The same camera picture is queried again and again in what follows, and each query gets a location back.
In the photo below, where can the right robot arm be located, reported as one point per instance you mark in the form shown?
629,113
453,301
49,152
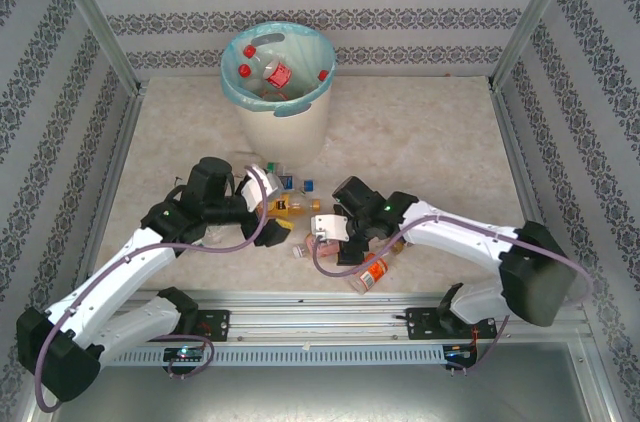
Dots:
460,242

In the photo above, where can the orange juice bottle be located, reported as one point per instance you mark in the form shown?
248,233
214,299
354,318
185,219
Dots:
295,204

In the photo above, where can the blue white label bottle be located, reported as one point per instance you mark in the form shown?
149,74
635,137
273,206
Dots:
289,183

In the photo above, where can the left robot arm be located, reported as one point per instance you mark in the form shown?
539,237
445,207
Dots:
115,272

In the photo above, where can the aluminium frame post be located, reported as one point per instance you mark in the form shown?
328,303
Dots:
90,17
535,12

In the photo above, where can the wide aluminium base rail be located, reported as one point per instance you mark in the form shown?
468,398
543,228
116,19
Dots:
310,317

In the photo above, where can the cream plastic waste bin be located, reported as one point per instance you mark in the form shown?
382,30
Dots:
285,137

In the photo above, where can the teal plastic bin liner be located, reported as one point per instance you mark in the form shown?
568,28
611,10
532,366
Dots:
240,92

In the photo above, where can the pink drink bottle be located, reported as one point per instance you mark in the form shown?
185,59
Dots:
325,249

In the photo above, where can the orange label bottle brown cap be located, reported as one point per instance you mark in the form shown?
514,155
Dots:
372,272

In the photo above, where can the small control board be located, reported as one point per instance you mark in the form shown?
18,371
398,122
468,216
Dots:
457,352
184,353

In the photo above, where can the small bottle green cap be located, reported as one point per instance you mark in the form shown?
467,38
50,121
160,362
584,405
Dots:
280,168

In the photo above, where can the aluminium side rail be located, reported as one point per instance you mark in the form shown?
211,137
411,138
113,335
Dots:
117,167
515,152

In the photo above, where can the grey metal base sheet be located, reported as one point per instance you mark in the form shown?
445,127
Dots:
300,392

